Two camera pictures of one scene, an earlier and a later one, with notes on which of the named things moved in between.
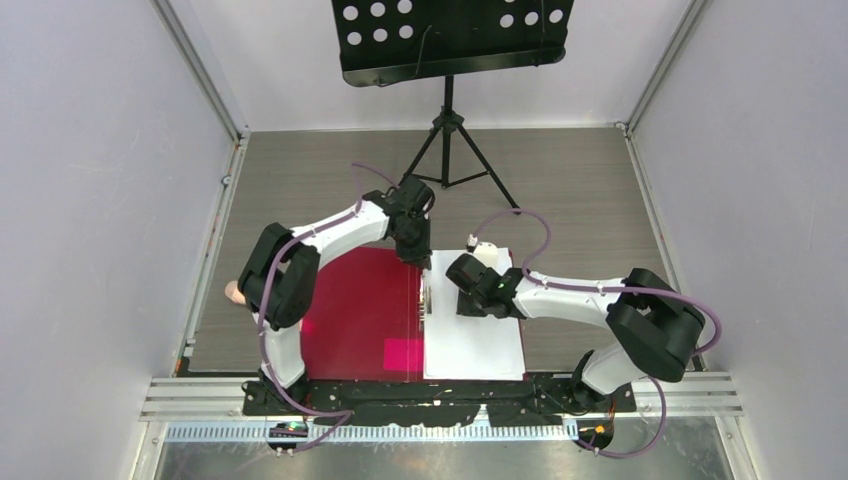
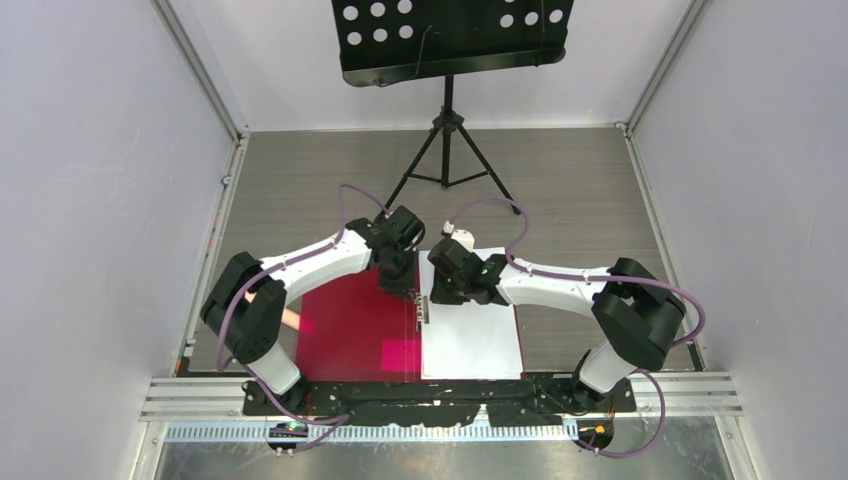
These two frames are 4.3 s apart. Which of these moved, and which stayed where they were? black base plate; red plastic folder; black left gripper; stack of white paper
Moved: black left gripper
Stayed: red plastic folder; stack of white paper; black base plate
